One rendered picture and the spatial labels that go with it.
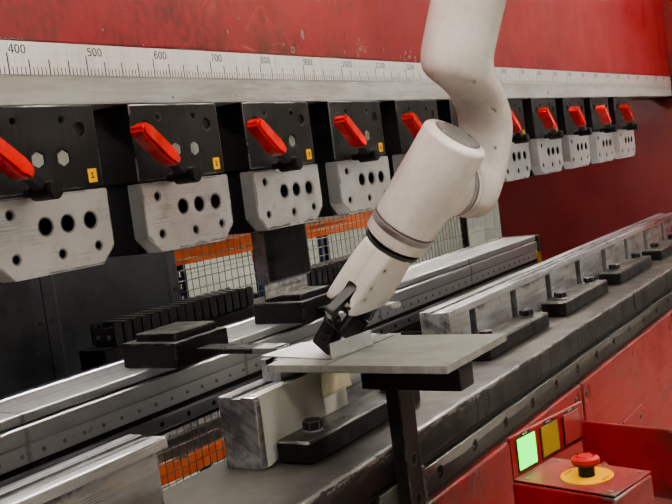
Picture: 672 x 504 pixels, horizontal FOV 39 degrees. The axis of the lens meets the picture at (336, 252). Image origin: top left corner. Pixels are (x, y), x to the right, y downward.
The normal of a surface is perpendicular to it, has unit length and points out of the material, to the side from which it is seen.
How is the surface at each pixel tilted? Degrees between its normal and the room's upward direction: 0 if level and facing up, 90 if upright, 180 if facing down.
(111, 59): 90
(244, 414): 90
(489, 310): 90
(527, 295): 90
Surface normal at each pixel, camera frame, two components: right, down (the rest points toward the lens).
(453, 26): -0.29, 0.10
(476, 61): 0.39, 0.37
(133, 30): 0.84, -0.06
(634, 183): -0.54, 0.14
